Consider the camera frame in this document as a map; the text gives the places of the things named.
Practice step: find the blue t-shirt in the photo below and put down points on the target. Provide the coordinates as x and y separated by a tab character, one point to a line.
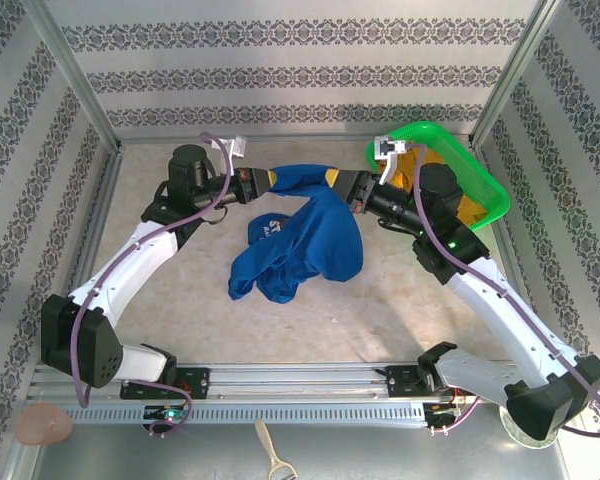
325	235

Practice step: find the green plastic mesh basket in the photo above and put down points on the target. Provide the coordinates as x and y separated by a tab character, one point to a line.
460	145

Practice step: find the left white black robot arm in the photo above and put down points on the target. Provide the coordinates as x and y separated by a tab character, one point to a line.
130	265

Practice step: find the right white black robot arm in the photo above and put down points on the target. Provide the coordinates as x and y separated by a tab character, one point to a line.
505	325

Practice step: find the orange cloth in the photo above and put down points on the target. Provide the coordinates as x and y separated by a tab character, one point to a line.
409	172

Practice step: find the right small circuit board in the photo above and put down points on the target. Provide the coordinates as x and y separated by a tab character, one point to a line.
445	410

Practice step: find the small circuit board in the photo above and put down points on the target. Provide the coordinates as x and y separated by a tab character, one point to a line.
167	414
445	410

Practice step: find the left small circuit board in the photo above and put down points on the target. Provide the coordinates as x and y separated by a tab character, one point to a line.
167	414

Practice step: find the green patterned round plate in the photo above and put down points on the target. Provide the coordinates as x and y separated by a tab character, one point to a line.
522	442

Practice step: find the beige plastic peeler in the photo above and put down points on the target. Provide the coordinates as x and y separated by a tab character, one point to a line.
265	440

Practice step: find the pink translucent cup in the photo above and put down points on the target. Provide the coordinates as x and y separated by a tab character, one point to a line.
42	425

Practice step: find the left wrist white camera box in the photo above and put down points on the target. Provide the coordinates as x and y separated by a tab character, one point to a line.
237	145

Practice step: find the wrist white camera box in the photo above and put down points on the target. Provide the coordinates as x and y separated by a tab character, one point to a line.
387	147
237	145

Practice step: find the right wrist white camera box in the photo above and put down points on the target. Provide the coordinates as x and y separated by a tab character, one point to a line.
387	147

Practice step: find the aluminium table back rail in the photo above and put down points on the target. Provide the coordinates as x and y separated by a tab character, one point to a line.
305	137

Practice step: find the aluminium table side rail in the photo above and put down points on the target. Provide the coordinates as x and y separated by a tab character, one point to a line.
87	250
517	272

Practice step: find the aluminium frame post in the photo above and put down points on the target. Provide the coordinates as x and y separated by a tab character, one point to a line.
517	70
70	70

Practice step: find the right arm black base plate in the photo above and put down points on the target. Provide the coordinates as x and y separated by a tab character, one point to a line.
400	382

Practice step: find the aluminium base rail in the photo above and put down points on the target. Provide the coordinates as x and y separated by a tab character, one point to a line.
305	382

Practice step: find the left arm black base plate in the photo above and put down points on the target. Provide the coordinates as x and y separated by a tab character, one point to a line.
200	382

